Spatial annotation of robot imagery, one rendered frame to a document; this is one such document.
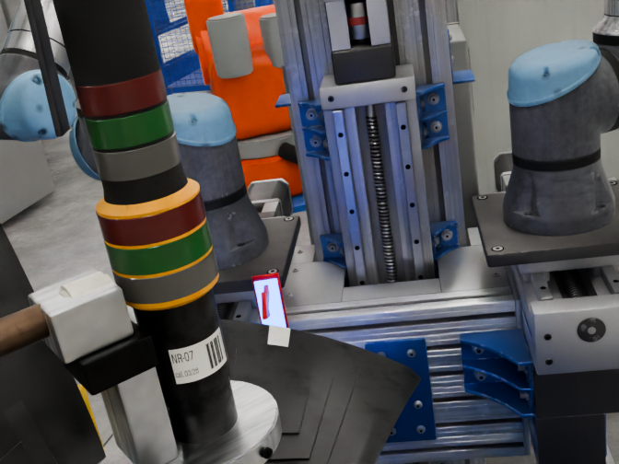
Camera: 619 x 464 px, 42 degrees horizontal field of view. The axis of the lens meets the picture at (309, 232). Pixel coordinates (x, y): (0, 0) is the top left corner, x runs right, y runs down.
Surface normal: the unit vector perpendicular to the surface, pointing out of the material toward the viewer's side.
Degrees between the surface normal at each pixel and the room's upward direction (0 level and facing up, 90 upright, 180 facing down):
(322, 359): 20
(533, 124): 90
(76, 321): 90
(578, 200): 72
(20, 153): 90
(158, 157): 90
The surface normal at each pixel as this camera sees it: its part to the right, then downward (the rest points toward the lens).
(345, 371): 0.19, -0.94
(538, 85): -0.55, 0.36
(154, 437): 0.58, 0.22
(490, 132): 0.02, 0.38
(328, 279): -0.15, -0.91
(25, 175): 0.94, -0.02
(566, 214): -0.17, 0.11
